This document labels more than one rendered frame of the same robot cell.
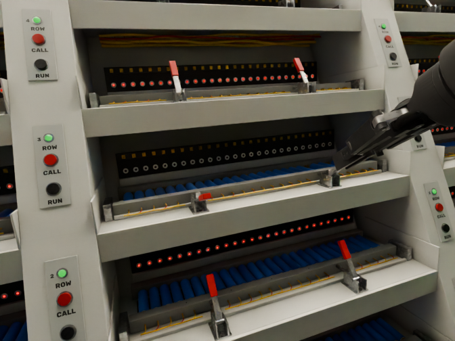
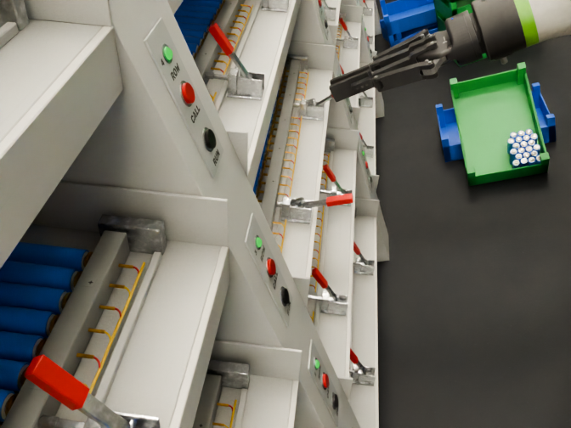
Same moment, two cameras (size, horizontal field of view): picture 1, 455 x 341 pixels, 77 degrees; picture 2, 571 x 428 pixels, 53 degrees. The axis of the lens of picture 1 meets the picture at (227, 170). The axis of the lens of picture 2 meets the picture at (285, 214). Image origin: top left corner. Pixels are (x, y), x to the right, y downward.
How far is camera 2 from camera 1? 0.75 m
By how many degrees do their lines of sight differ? 66
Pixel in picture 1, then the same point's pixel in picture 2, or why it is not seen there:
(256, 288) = not seen: hidden behind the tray
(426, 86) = (466, 42)
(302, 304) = (338, 241)
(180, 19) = not seen: outside the picture
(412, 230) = (332, 121)
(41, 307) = (321, 404)
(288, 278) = not seen: hidden behind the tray
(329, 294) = (339, 220)
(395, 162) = (317, 57)
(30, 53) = (194, 128)
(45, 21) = (172, 48)
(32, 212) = (286, 336)
